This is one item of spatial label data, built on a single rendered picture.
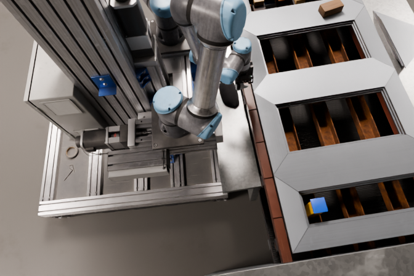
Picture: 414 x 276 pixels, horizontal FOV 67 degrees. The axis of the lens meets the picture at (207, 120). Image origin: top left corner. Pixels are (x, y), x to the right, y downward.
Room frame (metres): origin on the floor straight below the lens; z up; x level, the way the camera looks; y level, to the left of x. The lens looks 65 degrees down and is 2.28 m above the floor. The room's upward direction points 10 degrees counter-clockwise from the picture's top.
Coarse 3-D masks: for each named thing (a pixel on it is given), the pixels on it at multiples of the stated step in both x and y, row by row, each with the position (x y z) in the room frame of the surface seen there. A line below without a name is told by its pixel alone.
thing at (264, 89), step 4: (264, 80) 0.84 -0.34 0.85; (260, 84) 0.82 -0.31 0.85; (264, 84) 0.81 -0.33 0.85; (268, 84) 0.81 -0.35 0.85; (260, 88) 0.80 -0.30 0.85; (264, 88) 0.79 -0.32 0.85; (268, 88) 0.79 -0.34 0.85; (260, 92) 0.77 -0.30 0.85; (264, 92) 0.77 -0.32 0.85; (268, 92) 0.76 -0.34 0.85; (264, 96) 0.74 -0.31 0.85; (268, 96) 0.74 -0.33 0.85; (268, 100) 0.72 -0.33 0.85; (272, 100) 0.71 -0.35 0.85
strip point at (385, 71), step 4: (376, 60) 0.84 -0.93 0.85; (376, 64) 0.82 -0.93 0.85; (380, 64) 0.81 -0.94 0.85; (384, 64) 0.81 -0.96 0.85; (380, 68) 0.79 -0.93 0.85; (384, 68) 0.78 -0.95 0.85; (388, 68) 0.78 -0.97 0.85; (392, 68) 0.77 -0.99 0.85; (380, 72) 0.76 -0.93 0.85; (384, 72) 0.76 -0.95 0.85; (388, 72) 0.76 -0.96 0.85; (392, 72) 0.75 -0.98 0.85; (384, 76) 0.74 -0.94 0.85; (388, 76) 0.73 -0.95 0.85; (384, 80) 0.71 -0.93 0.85; (388, 80) 0.71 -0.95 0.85; (384, 84) 0.69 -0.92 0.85
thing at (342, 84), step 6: (330, 66) 0.85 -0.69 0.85; (336, 66) 0.85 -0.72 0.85; (342, 66) 0.84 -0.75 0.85; (330, 72) 0.82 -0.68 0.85; (336, 72) 0.81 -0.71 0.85; (342, 72) 0.80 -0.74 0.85; (336, 78) 0.77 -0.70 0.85; (342, 78) 0.77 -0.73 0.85; (336, 84) 0.74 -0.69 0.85; (342, 84) 0.73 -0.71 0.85; (348, 84) 0.73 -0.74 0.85; (336, 90) 0.71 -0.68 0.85; (342, 90) 0.70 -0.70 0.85; (348, 90) 0.70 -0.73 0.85
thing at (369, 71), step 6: (360, 60) 0.85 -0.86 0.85; (366, 60) 0.85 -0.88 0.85; (372, 60) 0.84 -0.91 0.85; (360, 66) 0.82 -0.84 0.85; (366, 66) 0.82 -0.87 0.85; (372, 66) 0.81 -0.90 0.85; (366, 72) 0.78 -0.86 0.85; (372, 72) 0.77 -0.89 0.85; (366, 78) 0.74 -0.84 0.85; (372, 78) 0.74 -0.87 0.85; (378, 78) 0.73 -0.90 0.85; (372, 84) 0.70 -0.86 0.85; (378, 84) 0.70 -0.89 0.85
